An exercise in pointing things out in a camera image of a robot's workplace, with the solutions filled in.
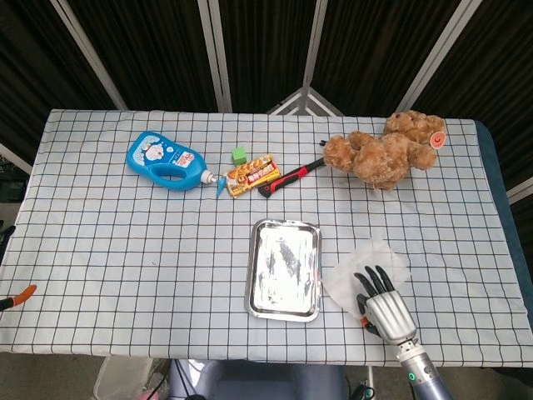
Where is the blue detergent bottle with pump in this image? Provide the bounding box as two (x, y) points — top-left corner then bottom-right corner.
(126, 131), (229, 198)

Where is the dark blue table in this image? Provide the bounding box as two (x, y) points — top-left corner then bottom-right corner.
(472, 119), (533, 334)

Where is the translucent white paper sheet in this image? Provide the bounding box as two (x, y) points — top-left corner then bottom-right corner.
(322, 237), (412, 318)

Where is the table with white checkered tablecloth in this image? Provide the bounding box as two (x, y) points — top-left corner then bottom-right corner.
(0, 108), (532, 368)

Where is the silver metal tray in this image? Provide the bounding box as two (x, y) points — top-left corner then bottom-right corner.
(243, 217), (322, 321)

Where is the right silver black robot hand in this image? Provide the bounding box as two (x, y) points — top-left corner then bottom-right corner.
(353, 265), (419, 345)

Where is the red black claw hammer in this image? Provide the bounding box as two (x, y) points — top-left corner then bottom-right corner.
(257, 139), (330, 198)

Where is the brown teddy bear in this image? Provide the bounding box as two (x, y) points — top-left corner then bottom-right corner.
(322, 110), (449, 192)

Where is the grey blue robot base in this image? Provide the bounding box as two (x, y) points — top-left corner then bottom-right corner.
(168, 358), (349, 400)

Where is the dark screen panel white frame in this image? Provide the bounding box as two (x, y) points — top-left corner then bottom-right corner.
(399, 0), (533, 201)
(303, 0), (474, 118)
(197, 0), (330, 113)
(0, 0), (126, 168)
(49, 0), (232, 113)

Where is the yellow curry roux box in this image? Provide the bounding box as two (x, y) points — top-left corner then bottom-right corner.
(224, 153), (281, 198)

